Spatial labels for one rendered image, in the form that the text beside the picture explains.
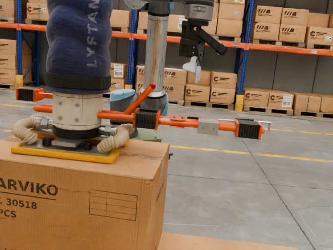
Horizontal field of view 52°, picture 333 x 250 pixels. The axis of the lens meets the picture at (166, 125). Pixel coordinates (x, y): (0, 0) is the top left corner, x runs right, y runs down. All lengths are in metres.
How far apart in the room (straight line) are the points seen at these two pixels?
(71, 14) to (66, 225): 0.66
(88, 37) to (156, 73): 0.85
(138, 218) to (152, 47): 1.05
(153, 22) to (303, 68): 8.53
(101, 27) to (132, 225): 0.63
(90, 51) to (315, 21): 8.47
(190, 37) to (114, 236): 0.68
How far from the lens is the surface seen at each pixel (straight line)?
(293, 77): 10.09
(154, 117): 1.14
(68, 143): 1.15
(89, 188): 1.08
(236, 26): 8.41
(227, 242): 1.54
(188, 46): 1.14
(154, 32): 1.84
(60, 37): 1.15
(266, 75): 9.89
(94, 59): 1.14
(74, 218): 1.14
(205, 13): 1.14
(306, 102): 8.93
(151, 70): 1.91
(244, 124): 1.17
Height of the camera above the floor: 1.32
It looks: 13 degrees down
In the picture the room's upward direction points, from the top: 5 degrees clockwise
